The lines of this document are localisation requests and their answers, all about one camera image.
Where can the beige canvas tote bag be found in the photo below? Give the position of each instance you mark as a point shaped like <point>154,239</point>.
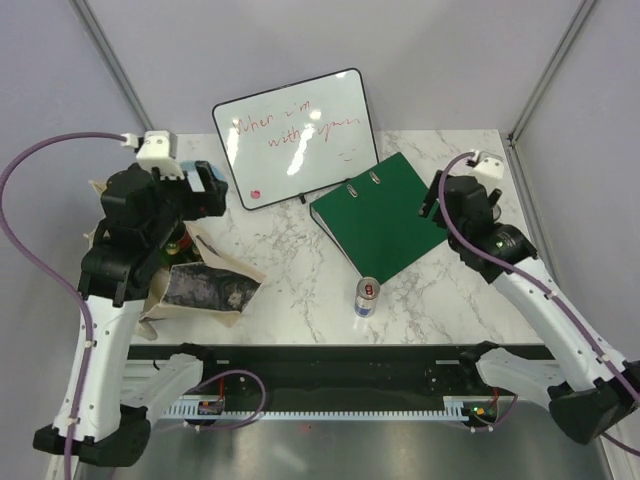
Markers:
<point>210,290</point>

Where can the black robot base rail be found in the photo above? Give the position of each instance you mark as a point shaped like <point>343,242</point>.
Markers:
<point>335,377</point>

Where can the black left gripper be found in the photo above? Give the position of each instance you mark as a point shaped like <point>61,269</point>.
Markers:
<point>211,202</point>

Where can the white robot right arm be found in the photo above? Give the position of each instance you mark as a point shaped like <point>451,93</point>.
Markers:
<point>591,386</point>

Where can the left aluminium frame post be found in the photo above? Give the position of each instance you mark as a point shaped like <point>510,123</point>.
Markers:
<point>109,58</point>

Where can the white slotted cable duct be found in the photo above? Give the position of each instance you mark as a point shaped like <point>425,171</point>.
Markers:
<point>193,408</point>

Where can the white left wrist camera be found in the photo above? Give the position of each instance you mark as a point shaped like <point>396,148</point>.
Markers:
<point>156,150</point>

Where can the black yellow label can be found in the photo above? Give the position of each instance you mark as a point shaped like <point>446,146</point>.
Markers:
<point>493,199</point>

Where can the cola bottle red cap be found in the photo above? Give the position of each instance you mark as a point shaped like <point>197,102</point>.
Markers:
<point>185,241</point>

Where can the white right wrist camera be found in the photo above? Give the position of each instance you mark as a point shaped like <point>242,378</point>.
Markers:
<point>486,167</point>

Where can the silver red energy drink can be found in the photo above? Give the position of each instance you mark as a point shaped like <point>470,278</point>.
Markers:
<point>366,296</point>

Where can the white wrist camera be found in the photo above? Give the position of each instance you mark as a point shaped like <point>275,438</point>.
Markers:
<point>156,150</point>
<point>486,167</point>

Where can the silver blue energy drink can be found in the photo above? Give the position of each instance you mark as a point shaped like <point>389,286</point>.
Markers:
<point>196,184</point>

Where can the green ring binder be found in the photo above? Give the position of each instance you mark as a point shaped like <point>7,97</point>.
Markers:
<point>374,219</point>

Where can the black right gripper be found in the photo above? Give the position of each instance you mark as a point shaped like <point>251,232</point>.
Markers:
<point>431,195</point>

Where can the right aluminium frame post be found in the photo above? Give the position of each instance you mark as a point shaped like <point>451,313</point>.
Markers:
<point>561,52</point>

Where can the green Perrier bottle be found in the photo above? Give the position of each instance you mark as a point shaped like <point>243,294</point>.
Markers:
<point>170,253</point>

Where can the aluminium frame post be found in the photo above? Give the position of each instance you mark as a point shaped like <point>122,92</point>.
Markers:
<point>109,58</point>
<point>561,52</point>

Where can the small white whiteboard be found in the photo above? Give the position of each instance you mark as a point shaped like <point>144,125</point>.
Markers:
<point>290,141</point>

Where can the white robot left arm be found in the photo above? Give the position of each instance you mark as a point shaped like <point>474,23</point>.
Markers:
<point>95,424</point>

